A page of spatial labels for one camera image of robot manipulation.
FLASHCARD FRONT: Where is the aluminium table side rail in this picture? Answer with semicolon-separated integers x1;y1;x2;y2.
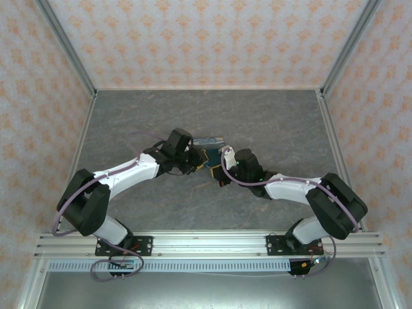
48;91;98;233
316;89;368;232

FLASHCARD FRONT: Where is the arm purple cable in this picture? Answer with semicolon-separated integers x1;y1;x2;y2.
51;131;168;283
220;146;360;278

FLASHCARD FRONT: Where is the starry night tin box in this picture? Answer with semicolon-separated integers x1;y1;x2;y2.
192;136;227;169

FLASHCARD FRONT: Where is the grey metal shelf panel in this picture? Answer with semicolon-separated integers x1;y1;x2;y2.
35;272;384;309

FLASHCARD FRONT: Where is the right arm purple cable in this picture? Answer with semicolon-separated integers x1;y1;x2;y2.
220;146;360;278

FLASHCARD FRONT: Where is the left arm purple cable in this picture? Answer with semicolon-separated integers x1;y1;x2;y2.
51;131;168;283

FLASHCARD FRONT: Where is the white slotted cable duct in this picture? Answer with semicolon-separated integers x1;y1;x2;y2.
46;260;292;273

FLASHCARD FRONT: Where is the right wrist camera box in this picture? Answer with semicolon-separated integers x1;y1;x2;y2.
220;145;236;171

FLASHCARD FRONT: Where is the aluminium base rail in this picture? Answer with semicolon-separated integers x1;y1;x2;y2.
33;229;387;259

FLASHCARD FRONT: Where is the aluminium lower frame bar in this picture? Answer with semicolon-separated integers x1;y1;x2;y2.
16;257;50;309
366;257;402;309

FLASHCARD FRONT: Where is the aluminium corner post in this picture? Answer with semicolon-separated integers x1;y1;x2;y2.
33;0;98;97
321;0;384;97

